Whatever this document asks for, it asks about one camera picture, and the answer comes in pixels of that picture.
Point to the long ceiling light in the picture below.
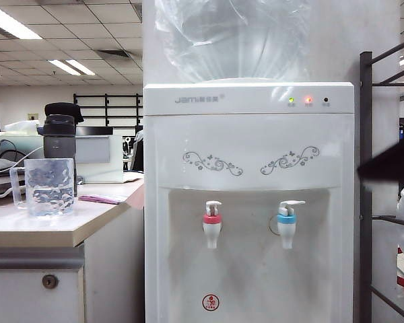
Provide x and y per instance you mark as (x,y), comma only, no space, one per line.
(10,22)

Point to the crumpled white plastic bag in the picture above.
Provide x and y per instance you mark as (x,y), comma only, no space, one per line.
(20,126)

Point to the clear plastic-wrapped water jug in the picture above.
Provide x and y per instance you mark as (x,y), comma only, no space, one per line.
(235,40)

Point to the twin ceiling light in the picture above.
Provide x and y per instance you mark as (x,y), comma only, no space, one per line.
(70,67)

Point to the white water dispenser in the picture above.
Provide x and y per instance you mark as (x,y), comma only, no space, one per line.
(249,141)

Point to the black wall rack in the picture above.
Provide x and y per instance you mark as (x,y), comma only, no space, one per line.
(105,107)

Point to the dark metal shelf rack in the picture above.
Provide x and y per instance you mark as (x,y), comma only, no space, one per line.
(365,101)

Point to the dark grey water bottle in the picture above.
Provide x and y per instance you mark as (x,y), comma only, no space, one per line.
(59,144)

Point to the wall socket plate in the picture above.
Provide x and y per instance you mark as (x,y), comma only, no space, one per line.
(33,116)

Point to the black office chair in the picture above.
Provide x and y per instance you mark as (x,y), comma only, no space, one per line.
(138,151)

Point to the white desk cabinet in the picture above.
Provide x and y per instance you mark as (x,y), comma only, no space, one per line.
(20,299)

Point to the blue-ringed cold water tap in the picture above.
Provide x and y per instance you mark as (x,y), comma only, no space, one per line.
(286,232)

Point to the red-ringed hot water tap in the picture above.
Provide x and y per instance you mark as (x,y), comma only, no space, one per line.
(211,232)

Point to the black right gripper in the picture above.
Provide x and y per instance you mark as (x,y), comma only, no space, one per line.
(390,165)

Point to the round cabinet lock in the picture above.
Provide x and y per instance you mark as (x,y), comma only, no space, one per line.
(50,281)

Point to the white box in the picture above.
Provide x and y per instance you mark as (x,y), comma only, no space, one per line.
(101,171)

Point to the ceiling air vent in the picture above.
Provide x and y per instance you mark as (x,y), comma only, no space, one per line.
(116,55)

